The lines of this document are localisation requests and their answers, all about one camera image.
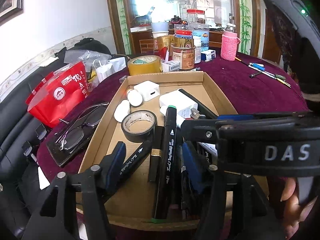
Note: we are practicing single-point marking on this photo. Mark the black gold lipstick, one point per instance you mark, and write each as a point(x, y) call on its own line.
point(155, 155)

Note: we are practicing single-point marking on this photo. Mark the white bottle orange cap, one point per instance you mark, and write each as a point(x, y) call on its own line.
point(134, 97)

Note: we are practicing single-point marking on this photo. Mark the yellow tape roll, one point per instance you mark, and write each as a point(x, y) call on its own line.
point(144, 65)

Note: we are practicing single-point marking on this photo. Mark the black tape roll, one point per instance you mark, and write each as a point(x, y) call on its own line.
point(139, 126)

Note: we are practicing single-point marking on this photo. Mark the clear jar red lid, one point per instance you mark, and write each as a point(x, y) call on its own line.
point(195, 16)

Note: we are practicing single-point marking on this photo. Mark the brown tea tin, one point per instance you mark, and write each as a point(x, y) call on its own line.
point(185, 56)

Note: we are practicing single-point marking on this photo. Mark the person's right hand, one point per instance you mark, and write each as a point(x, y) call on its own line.
point(293, 212)

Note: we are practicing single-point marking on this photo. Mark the white power adapter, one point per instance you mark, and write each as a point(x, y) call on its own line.
point(148, 90)

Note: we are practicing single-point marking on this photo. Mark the pink knitted cup holder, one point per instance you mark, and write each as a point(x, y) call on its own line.
point(229, 45)

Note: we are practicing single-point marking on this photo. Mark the green marker pen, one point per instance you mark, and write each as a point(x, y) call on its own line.
point(277, 76)

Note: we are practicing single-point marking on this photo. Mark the red paper bag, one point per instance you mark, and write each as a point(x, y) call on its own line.
point(58, 93)

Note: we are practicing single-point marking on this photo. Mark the blue lighter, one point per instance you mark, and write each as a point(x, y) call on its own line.
point(257, 66)

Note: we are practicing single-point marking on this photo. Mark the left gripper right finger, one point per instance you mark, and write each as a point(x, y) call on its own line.
point(252, 217)

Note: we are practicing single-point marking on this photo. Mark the black pen on cloth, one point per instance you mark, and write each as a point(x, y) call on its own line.
point(255, 74)

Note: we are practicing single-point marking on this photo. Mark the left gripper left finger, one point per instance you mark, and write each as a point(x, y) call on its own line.
point(55, 217)

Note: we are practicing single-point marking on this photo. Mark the white charger with prongs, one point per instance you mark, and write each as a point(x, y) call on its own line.
point(182, 103)

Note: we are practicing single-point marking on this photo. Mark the yellow pen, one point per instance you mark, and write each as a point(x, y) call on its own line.
point(283, 82)

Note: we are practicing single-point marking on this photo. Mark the black marker green cap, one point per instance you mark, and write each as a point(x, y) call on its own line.
point(166, 169)

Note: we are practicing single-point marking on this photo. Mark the black phone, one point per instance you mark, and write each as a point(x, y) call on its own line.
point(62, 157)

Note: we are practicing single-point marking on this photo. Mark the eyeglasses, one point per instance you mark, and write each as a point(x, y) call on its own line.
point(89, 117)

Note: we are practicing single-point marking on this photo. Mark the small white dropper bottle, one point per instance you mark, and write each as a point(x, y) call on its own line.
point(122, 110)

